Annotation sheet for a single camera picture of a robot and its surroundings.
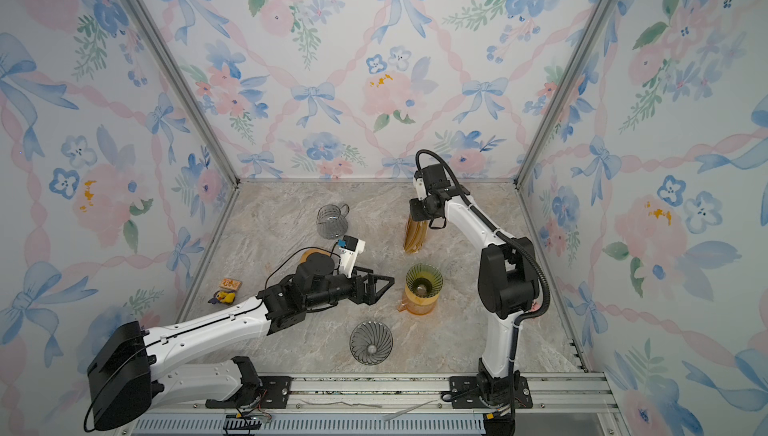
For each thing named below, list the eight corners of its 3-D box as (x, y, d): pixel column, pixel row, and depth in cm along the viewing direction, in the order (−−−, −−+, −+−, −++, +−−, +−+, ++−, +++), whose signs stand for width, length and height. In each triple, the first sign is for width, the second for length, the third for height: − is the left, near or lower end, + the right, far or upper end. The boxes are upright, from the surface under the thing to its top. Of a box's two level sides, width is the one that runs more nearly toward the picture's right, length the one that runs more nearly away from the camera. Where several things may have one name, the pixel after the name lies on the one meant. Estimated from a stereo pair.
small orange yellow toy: (213, 304, 90) (209, 300, 88) (226, 281, 95) (222, 277, 93) (231, 307, 90) (226, 303, 88) (242, 284, 95) (238, 280, 92)
